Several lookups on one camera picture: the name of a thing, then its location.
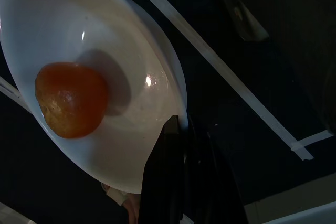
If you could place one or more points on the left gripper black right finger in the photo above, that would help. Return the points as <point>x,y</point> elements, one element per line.
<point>210,187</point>

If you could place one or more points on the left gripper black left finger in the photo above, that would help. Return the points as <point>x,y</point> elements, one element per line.
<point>162,182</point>

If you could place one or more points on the white round bowl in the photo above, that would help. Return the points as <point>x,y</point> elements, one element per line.
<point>78,19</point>

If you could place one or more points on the black carpet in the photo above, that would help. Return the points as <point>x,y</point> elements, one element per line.
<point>249,108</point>

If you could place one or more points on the white tape strip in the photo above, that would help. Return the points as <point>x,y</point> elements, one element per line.
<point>10,89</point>
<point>210,51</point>

